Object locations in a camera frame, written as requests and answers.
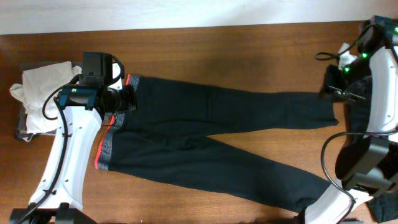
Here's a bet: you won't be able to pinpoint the black leggings with pink waistband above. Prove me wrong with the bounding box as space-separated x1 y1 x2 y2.
95 75 338 212

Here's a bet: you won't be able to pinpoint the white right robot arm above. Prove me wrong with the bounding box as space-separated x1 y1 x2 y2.
296 16 397 223

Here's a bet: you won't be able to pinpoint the white folded shirt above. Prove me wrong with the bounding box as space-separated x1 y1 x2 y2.
9 61 82 134

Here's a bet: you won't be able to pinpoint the grey folded garment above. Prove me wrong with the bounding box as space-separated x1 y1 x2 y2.
16 62 82 142

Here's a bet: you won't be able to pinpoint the black garment pile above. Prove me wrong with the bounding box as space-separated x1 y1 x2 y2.
340 65 398 223

